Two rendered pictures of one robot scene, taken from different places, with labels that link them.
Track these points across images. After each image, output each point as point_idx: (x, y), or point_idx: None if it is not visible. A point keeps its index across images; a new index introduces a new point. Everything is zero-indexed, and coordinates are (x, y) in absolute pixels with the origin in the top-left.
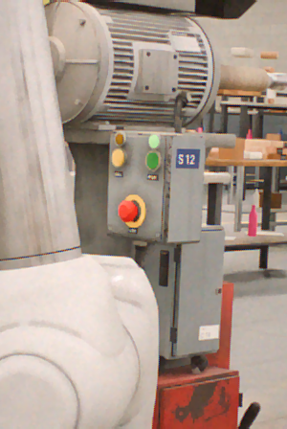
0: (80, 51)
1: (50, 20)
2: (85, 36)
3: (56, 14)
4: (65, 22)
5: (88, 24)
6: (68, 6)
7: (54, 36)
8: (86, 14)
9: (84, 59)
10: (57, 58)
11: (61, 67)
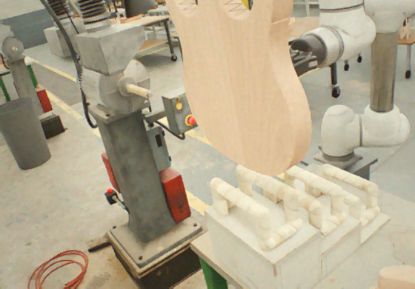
0: (141, 75)
1: None
2: (141, 69)
3: None
4: (129, 67)
5: (139, 64)
6: None
7: (126, 75)
8: (136, 61)
9: (145, 78)
10: (134, 83)
11: (136, 86)
